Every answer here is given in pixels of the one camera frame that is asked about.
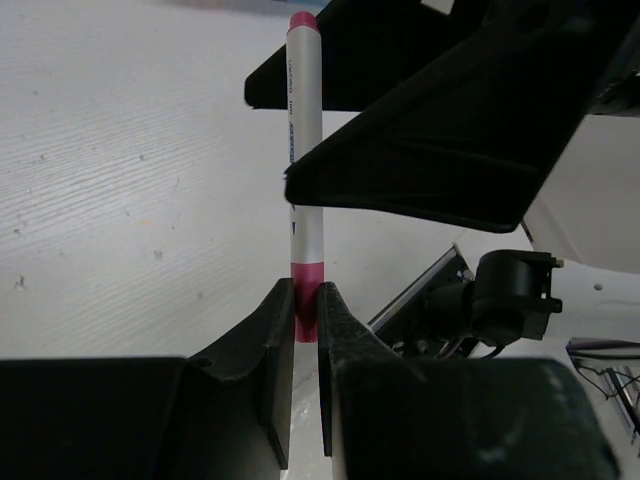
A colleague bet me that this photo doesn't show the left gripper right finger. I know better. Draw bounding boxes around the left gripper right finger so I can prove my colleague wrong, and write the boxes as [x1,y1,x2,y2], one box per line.
[317,282,620,479]

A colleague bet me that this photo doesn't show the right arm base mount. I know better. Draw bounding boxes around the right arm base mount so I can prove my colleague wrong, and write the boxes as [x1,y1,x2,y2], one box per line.
[369,248,639,445]

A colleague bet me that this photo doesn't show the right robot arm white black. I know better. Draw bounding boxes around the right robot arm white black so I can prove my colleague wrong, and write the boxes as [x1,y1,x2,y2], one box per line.
[245,1,639,348]

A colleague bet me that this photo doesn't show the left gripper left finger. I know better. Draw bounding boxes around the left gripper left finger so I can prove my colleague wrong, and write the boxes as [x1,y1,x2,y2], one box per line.
[1,279,294,479]

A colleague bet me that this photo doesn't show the white marker pink cap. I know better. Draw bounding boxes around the white marker pink cap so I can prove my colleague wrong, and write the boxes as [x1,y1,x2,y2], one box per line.
[285,11,325,343]

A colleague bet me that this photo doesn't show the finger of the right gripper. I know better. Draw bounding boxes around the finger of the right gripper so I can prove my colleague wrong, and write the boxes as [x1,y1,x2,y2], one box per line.
[243,0,501,112]
[288,19,620,233]

